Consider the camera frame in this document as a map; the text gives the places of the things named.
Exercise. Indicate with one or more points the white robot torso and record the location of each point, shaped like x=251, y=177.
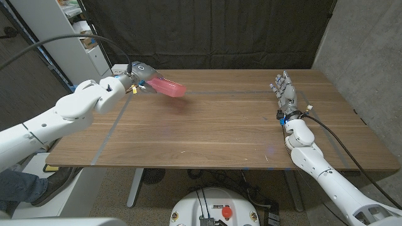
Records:
x=63, y=222

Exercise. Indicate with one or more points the grey tape outline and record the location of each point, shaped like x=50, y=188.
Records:
x=220, y=92

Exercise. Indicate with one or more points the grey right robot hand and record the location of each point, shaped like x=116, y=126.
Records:
x=287, y=94

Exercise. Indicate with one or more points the white shelf cabinet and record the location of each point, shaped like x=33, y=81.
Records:
x=41, y=19

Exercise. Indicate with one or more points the person's leg in jeans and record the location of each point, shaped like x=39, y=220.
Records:
x=19, y=188

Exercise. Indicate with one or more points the pink plastic pencil case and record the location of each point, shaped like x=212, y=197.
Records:
x=169, y=88

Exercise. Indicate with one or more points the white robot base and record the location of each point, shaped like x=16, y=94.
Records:
x=194, y=204

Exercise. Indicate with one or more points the white crumpled packaging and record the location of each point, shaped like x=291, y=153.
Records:
x=82, y=27

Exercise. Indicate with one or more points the dark shoe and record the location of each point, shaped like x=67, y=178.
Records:
x=56, y=185

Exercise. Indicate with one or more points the grey table leg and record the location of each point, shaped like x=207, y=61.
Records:
x=135, y=188
x=293, y=191

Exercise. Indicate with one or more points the black curtain backdrop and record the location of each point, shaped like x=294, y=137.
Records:
x=213, y=31

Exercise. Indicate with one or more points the red emergency stop button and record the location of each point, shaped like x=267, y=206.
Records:
x=226, y=212

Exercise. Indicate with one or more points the green and white shelf clutter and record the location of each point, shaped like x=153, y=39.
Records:
x=70, y=9

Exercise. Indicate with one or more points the yellow and black object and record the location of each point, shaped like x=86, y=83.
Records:
x=50, y=168

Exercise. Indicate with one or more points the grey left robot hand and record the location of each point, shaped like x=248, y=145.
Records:
x=143, y=72

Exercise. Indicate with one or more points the white power strip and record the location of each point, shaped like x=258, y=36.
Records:
x=117, y=69

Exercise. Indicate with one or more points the black power adapter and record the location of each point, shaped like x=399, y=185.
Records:
x=271, y=218

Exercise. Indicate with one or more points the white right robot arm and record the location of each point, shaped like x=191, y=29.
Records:
x=333, y=185

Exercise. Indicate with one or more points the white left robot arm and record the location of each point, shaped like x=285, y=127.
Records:
x=72, y=106

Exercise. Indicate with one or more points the small cardboard box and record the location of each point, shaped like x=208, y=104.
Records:
x=89, y=44

